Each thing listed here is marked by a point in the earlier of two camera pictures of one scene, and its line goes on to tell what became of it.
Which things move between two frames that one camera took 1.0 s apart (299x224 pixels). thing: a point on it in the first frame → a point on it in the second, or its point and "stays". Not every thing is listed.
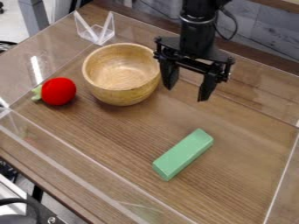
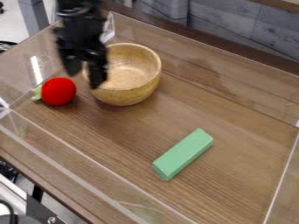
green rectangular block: x=181 y=153 stays
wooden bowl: x=121 y=73 stays
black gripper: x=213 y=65 → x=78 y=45
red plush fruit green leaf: x=56 y=91 stays
